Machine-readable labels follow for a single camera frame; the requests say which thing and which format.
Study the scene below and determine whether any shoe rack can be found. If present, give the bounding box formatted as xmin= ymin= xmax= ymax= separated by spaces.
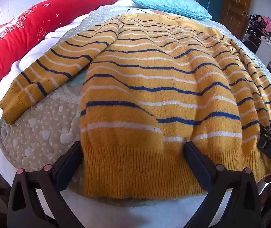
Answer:
xmin=246 ymin=14 xmax=271 ymax=44

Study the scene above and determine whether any white headboard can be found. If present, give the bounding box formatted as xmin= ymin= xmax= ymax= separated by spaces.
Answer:
xmin=0 ymin=0 xmax=44 ymax=35

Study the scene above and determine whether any red patterned pillow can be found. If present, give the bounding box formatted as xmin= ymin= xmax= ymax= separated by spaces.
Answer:
xmin=0 ymin=0 xmax=123 ymax=95

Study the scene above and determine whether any pink cloth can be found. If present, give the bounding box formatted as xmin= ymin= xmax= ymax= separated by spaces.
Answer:
xmin=261 ymin=16 xmax=271 ymax=35

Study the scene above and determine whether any wooden door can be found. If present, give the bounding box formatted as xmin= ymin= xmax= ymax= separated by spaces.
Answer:
xmin=219 ymin=0 xmax=255 ymax=36

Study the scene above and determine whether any quilted heart print bedspread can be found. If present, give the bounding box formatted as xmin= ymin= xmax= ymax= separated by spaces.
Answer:
xmin=0 ymin=3 xmax=271 ymax=190

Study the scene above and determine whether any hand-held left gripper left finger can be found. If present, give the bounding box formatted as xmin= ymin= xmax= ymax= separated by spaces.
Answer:
xmin=7 ymin=141 xmax=84 ymax=228

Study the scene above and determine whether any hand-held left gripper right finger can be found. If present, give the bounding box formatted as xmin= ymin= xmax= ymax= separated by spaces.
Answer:
xmin=184 ymin=141 xmax=263 ymax=228

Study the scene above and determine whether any light blue pillow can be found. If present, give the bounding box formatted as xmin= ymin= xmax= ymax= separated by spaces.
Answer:
xmin=131 ymin=0 xmax=212 ymax=21

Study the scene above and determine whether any white shelf unit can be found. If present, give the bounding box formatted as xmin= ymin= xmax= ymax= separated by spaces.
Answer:
xmin=242 ymin=34 xmax=271 ymax=98

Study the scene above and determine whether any black cord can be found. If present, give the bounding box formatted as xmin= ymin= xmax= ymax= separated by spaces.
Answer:
xmin=125 ymin=8 xmax=151 ymax=15

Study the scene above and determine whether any yellow striped knit sweater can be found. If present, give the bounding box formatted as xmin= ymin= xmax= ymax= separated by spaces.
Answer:
xmin=0 ymin=13 xmax=271 ymax=199

